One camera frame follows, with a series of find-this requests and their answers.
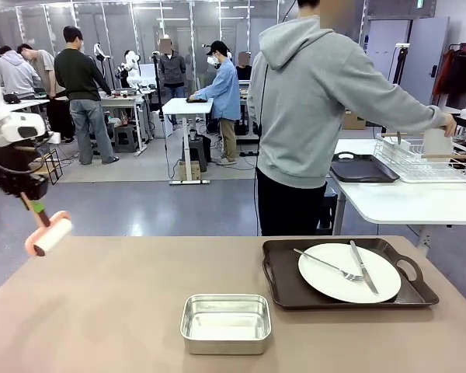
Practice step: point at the small cardboard box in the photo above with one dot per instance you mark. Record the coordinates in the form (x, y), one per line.
(190, 171)

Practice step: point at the small white background robot arm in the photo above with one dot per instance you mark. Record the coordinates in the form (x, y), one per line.
(98, 50)

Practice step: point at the grey door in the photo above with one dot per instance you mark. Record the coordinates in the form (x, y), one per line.
(419, 58)

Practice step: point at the man in grey t-shirt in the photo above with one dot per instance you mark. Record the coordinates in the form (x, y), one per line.
(42, 66)

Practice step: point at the black cap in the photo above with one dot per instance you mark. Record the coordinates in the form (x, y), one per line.
(11, 98)

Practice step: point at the person in black top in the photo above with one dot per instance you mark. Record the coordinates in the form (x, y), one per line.
(244, 72)

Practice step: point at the man in black sweater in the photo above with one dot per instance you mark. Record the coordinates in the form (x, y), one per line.
(77, 74)

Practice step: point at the white standing desk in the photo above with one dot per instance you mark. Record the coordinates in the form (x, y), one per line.
(186, 105)

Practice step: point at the silver fork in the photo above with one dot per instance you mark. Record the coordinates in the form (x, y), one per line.
(322, 264)

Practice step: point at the brown serving tray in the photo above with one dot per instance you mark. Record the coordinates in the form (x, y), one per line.
(361, 169)
(283, 279)

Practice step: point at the person in blue shirt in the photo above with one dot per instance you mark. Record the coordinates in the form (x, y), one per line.
(225, 89)

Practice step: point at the dark blue plastic stool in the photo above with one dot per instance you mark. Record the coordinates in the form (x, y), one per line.
(330, 210)

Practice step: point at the white cutlery holder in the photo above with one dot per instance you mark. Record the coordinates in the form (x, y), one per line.
(396, 149)

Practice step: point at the white workbench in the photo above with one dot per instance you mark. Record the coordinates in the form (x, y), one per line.
(120, 102)

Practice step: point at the white office desk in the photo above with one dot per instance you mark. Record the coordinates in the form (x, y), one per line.
(31, 103)

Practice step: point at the rectangular steel container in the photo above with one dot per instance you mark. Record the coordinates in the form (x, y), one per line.
(225, 322)

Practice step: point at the black hanging garment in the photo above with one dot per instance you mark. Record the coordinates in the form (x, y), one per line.
(464, 81)

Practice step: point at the person in dark jacket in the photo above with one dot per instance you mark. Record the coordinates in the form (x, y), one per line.
(172, 70)

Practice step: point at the pink lint roller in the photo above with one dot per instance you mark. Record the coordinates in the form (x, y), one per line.
(52, 235)

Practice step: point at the person's right forearm grey sleeve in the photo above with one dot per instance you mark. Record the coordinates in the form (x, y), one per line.
(415, 107)

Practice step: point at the grey step stool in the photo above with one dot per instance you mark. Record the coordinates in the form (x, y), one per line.
(124, 138)

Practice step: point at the white side table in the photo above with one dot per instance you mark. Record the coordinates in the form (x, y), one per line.
(411, 202)

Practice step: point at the orange hanging jacket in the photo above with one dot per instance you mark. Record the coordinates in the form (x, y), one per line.
(444, 74)

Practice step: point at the white background humanoid robot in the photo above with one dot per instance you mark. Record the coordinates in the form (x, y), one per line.
(131, 66)

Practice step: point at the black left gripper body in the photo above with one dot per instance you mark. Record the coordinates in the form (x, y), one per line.
(19, 182)

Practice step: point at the black light stand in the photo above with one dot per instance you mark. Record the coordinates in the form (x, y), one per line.
(159, 89)

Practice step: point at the man in light grey hoodie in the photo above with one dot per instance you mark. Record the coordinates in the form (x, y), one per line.
(13, 74)

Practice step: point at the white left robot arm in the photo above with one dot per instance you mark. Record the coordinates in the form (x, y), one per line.
(11, 126)

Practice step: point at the green exit sign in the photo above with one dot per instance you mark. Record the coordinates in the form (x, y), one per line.
(419, 3)

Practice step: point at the black stand with white device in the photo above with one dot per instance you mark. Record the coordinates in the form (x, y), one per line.
(400, 58)

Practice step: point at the person in grey hoodie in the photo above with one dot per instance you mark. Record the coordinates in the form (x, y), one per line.
(307, 116)

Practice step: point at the open cardboard box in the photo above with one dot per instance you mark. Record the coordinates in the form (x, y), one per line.
(353, 120)

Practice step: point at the person's right hand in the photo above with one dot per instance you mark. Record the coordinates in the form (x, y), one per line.
(449, 125)

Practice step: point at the black stool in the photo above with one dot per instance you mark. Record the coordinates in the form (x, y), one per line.
(196, 151)

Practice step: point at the silver knife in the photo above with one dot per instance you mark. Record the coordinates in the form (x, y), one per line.
(363, 268)

